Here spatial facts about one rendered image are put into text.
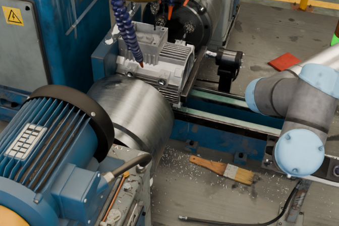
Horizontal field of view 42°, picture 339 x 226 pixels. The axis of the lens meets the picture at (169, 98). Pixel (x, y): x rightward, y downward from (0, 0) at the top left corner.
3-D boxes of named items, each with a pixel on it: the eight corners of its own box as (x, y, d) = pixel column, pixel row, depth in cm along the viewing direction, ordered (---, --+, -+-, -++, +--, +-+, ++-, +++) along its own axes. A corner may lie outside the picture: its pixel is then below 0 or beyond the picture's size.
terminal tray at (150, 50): (118, 58, 132) (117, 39, 128) (131, 39, 140) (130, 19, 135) (157, 67, 130) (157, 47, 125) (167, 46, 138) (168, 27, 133)
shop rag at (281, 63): (267, 63, 177) (267, 61, 176) (287, 52, 182) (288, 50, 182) (295, 83, 168) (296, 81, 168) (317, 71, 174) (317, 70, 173)
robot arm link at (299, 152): (334, 132, 70) (318, 184, 70) (323, 137, 81) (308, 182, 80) (285, 117, 72) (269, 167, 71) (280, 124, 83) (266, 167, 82)
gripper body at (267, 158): (267, 134, 99) (270, 129, 87) (306, 144, 97) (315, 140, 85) (259, 168, 98) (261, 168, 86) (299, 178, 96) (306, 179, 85)
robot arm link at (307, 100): (281, 62, 83) (263, 117, 82) (323, 59, 73) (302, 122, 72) (313, 77, 86) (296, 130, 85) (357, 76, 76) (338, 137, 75)
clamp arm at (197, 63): (199, 52, 148) (177, 102, 130) (200, 44, 146) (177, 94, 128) (209, 54, 147) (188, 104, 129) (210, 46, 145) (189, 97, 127)
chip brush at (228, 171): (187, 164, 139) (187, 163, 138) (192, 153, 142) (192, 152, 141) (251, 186, 133) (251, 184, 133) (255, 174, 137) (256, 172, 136)
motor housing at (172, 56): (116, 105, 140) (112, 57, 127) (137, 68, 153) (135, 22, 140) (177, 119, 136) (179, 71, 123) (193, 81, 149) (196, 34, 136)
